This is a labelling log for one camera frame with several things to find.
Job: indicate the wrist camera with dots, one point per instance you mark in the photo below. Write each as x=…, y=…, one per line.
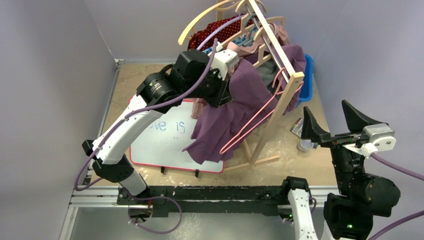
x=373, y=138
x=225, y=61

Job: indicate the blue floral garment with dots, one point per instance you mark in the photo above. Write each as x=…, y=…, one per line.
x=245, y=39

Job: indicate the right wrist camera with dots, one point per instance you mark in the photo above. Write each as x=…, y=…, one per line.
x=373, y=138

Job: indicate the grey garment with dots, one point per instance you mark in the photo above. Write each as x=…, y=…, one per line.
x=267, y=71

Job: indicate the pink garment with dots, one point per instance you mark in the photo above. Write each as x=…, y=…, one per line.
x=280, y=33

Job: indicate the white board with pink edge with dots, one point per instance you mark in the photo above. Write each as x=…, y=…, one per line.
x=161, y=144

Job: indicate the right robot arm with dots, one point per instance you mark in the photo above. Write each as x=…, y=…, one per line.
x=349, y=213

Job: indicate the purple pleated skirt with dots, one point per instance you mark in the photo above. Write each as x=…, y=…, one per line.
x=252, y=102

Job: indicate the empty wooden hanger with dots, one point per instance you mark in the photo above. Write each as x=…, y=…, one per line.
x=195, y=20

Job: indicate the purple hanger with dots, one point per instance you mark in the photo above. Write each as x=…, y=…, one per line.
x=221, y=30

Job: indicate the clear plastic cup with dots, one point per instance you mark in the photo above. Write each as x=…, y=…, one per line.
x=305, y=145

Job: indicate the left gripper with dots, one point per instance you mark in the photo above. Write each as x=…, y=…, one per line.
x=224, y=94

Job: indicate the marker pack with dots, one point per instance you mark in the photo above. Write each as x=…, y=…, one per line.
x=297, y=127

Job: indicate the blue plastic bin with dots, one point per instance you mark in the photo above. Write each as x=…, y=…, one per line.
x=306, y=92

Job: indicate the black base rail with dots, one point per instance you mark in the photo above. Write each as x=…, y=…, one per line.
x=265, y=200

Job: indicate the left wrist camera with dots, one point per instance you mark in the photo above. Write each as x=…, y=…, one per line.
x=225, y=61

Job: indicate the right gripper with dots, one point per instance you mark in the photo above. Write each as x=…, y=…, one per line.
x=336, y=140

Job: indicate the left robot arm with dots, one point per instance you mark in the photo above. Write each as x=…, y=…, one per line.
x=195, y=75

